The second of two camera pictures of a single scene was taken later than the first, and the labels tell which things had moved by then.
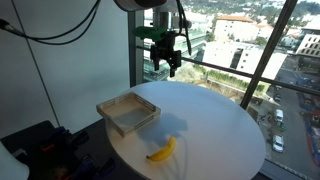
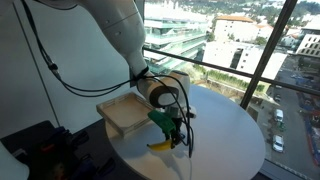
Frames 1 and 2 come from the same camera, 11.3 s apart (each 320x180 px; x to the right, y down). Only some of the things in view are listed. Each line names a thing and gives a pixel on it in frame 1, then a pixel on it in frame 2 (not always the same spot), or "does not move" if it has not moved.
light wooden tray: [128, 112] does not move
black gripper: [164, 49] to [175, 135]
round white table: [217, 135] does not move
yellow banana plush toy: [164, 152] to [161, 146]
